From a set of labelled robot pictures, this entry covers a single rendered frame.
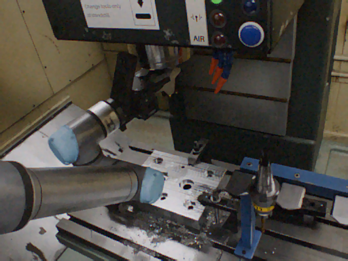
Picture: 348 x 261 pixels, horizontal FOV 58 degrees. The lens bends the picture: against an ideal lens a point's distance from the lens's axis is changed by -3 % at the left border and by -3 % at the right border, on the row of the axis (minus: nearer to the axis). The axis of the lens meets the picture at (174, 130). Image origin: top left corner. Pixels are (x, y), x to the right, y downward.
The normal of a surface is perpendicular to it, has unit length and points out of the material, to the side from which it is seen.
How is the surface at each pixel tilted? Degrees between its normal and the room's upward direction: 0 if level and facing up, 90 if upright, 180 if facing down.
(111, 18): 90
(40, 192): 77
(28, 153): 24
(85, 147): 93
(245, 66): 90
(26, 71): 90
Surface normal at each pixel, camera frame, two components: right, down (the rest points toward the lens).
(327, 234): -0.15, -0.80
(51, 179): 0.73, -0.61
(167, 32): -0.48, 0.58
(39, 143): 0.22, -0.65
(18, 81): 0.87, 0.18
